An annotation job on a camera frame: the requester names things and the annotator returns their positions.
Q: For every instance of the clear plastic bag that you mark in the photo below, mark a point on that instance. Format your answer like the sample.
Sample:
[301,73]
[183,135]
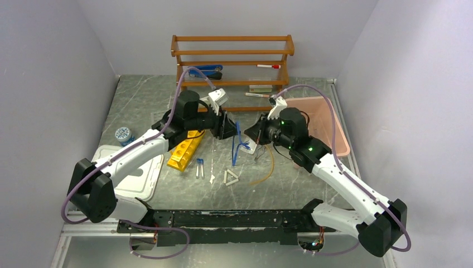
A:
[250,146]

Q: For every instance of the metal crucible tongs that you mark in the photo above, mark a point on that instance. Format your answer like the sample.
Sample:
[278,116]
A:
[260,151]

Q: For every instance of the blue black clamp tool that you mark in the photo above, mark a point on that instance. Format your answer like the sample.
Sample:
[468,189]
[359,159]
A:
[213,72]

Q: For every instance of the tan rubber tube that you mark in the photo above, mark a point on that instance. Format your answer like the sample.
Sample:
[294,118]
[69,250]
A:
[270,170]

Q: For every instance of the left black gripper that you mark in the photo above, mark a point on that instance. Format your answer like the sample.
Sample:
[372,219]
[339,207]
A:
[223,127]

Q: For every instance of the white clay triangle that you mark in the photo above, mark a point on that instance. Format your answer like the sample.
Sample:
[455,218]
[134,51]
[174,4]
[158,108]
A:
[230,178]

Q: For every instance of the white stapler on block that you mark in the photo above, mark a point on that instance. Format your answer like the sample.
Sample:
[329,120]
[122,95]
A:
[204,102]

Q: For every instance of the yellow test tube rack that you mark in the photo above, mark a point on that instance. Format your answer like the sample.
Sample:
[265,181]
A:
[183,153]

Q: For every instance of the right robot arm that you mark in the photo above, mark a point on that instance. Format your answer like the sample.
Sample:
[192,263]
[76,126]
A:
[374,220]

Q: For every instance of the white plastic lid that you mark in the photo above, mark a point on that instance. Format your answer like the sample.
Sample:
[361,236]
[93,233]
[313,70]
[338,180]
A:
[135,174]

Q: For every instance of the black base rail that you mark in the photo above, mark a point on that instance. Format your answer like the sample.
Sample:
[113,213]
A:
[283,226]

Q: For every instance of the blue white tape roll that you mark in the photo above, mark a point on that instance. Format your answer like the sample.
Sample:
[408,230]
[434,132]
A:
[124,136]

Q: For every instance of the white green box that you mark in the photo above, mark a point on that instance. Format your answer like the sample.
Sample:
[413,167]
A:
[260,88]

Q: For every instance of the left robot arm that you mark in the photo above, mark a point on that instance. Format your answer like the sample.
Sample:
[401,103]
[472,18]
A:
[92,187]

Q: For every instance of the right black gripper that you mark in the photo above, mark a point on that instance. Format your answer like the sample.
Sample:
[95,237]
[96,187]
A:
[257,131]

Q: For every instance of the orange white pen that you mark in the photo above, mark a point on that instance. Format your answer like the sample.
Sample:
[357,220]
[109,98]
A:
[257,95]

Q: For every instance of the wooden shelf rack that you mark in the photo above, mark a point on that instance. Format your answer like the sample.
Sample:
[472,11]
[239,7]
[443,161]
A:
[238,55]

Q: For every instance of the red white marker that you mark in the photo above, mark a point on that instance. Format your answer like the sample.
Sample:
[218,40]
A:
[275,66]

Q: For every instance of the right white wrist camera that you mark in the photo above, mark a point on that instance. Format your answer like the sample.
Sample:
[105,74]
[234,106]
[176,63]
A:
[278,105]

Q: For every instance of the clear well plate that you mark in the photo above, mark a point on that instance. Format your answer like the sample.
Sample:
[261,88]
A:
[156,116]

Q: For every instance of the blue capped test tubes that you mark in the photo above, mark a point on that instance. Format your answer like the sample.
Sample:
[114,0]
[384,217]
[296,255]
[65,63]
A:
[200,174]

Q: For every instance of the blue safety goggles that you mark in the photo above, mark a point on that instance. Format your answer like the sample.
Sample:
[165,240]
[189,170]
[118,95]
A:
[237,143]

